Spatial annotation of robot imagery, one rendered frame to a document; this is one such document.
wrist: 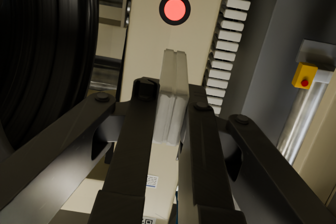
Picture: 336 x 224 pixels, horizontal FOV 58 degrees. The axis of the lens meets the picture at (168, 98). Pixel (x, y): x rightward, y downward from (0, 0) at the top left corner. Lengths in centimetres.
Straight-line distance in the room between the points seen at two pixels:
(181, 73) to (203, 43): 30
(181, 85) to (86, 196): 89
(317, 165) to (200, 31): 24
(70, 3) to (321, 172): 69
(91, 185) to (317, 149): 74
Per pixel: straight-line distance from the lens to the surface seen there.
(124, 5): 86
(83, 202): 104
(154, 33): 46
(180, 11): 45
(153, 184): 60
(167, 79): 16
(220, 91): 51
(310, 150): 38
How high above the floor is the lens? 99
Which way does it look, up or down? 26 degrees up
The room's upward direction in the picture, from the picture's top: 169 degrees counter-clockwise
